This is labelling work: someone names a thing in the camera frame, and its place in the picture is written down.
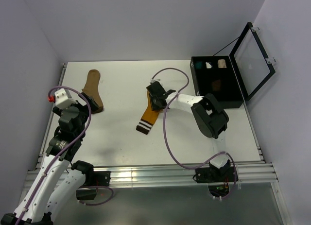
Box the mustard yellow striped-cuff sock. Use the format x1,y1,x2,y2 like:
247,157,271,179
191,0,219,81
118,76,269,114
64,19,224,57
136,92,162,135

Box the dark brown striped-cuff sock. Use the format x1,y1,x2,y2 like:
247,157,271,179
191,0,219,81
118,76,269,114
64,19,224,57
211,79,222,92

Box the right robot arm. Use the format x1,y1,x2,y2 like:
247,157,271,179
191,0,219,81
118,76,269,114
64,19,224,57
146,81,233,181

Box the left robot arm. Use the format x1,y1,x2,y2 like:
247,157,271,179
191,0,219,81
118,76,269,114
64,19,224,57
0,88,99,225

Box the tan ribbed sock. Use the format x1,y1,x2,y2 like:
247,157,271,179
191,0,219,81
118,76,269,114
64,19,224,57
82,69,104,114

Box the teal rolled sock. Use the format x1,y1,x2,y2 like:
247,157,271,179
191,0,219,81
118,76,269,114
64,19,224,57
195,61,204,69

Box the white rolled sock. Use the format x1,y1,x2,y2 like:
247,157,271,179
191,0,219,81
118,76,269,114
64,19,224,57
206,62,212,69

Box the black storage box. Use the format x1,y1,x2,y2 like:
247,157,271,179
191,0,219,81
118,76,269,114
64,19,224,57
190,56,243,109

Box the beige rolled sock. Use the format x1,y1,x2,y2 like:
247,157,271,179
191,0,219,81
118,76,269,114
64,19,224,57
218,59,227,69

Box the glass box lid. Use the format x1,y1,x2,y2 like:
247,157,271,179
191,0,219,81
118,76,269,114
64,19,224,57
229,22,276,102

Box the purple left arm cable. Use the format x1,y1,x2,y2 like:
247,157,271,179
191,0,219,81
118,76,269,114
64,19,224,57
14,86,93,225

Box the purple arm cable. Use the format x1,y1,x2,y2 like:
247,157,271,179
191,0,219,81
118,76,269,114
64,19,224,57
151,68,240,201
14,86,93,225

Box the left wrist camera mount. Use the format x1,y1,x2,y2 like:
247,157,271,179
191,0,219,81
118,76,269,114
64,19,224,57
48,88,77,109

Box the aluminium table edge rail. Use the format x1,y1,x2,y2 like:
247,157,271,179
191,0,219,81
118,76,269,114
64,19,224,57
35,62,69,171

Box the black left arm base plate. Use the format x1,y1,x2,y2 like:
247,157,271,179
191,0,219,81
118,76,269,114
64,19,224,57
83,171,111,187

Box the aluminium front frame rails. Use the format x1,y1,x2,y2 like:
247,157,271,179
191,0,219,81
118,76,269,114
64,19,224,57
23,161,279,190

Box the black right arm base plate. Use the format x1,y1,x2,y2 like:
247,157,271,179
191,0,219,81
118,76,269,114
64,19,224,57
192,167,239,183

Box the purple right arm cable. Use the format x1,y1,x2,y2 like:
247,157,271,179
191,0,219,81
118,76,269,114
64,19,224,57
151,68,240,201

